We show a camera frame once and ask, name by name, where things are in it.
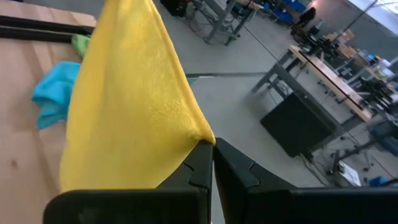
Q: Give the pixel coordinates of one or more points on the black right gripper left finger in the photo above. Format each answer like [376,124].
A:
[186,180]

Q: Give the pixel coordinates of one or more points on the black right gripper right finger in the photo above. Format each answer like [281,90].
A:
[248,183]

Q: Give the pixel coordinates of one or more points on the yellow microfiber towel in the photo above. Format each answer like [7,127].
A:
[130,102]

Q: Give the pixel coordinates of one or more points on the blue microfiber towel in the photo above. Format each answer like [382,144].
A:
[56,93]

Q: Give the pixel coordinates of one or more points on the green microfiber towel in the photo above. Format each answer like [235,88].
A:
[81,45]

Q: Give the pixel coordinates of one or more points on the black floor box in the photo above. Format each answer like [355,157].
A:
[295,124]

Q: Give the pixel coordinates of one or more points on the white floor device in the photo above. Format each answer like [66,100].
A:
[349,174]

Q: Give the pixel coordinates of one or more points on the long wooden workbench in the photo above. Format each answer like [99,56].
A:
[329,77]

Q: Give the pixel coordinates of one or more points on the blue seat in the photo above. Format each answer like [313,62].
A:
[385,137]

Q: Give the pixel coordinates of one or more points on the black robot on workbench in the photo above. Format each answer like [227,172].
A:
[377,90]

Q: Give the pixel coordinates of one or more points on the grey metal table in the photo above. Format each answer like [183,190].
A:
[224,18]

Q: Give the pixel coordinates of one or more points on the brown cardboard box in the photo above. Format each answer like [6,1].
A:
[342,37]

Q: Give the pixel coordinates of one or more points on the person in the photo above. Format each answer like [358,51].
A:
[306,18]

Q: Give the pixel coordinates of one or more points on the blue storage bin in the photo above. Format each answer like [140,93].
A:
[289,9]

